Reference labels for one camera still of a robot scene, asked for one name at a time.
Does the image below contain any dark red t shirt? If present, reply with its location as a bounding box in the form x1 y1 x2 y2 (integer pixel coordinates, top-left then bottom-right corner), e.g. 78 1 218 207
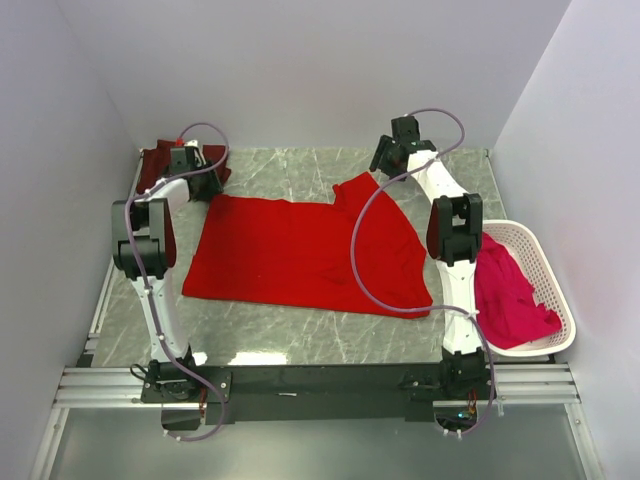
136 139 224 194

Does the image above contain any bright red t shirt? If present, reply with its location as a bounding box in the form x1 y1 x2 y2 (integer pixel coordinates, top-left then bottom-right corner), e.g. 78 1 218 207
182 172 433 319

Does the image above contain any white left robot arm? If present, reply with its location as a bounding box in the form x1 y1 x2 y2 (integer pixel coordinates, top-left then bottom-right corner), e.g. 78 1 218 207
111 140 224 402

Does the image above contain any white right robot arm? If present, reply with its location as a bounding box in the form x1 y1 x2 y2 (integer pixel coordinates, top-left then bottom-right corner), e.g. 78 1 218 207
369 115 490 399

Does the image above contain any white perforated laundry basket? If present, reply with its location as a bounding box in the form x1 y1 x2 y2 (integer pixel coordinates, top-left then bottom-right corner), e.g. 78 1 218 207
483 220 577 358

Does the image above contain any pink garment in basket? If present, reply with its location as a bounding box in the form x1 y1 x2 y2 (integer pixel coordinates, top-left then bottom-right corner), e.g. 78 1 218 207
475 234 562 350

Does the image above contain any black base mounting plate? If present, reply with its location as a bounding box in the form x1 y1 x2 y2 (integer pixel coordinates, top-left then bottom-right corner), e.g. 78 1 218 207
141 360 490 425

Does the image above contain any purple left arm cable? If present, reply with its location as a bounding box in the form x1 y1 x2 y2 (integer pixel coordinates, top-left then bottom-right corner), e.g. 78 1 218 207
123 122 231 442

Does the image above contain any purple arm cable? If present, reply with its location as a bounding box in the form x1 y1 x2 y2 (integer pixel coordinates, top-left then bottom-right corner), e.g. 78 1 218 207
123 122 231 442
349 105 501 442

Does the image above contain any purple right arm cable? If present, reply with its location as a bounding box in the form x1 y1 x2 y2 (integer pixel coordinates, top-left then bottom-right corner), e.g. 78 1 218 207
349 105 501 442

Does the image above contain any aluminium frame rail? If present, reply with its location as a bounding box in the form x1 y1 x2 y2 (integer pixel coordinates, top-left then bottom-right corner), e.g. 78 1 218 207
29 363 605 479

